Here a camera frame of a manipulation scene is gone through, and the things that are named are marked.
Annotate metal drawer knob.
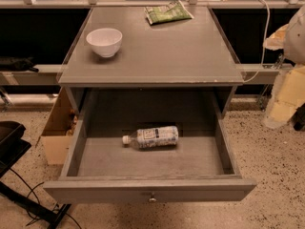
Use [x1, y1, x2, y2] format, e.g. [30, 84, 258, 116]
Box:
[148, 193, 157, 203]

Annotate grey open drawer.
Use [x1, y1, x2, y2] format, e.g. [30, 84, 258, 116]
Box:
[44, 90, 256, 203]

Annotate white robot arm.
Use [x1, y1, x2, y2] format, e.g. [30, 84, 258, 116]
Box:
[263, 6, 305, 129]

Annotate black floor cable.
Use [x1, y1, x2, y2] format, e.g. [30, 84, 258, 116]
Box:
[9, 168, 83, 229]

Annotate black stand base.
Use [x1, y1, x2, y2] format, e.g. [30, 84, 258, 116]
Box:
[0, 121, 72, 229]

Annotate green snack bag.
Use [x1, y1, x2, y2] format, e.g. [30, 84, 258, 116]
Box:
[144, 0, 193, 25]

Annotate grey cabinet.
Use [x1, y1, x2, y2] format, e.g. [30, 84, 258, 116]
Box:
[56, 5, 245, 119]

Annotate black cloth on shelf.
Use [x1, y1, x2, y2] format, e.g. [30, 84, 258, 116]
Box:
[0, 56, 39, 73]

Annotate cardboard box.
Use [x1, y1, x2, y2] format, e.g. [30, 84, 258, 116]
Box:
[41, 88, 77, 165]

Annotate white ceramic bowl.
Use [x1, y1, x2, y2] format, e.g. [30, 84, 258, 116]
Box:
[86, 28, 123, 58]

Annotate white cable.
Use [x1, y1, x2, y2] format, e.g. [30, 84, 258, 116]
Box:
[243, 0, 271, 83]

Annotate blue label plastic bottle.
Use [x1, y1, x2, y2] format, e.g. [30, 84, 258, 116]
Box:
[122, 126, 179, 150]

